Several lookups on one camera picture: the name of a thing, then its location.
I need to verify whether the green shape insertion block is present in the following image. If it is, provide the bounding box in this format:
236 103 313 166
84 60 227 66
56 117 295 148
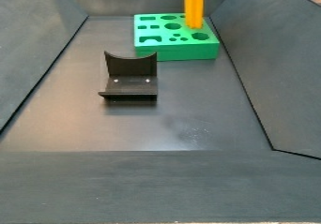
132 13 219 61

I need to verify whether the black curved fixture stand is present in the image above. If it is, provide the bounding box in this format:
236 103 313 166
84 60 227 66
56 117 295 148
97 52 157 98

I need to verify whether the yellow star prism object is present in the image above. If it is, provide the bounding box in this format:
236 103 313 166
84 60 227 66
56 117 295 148
184 0 204 28

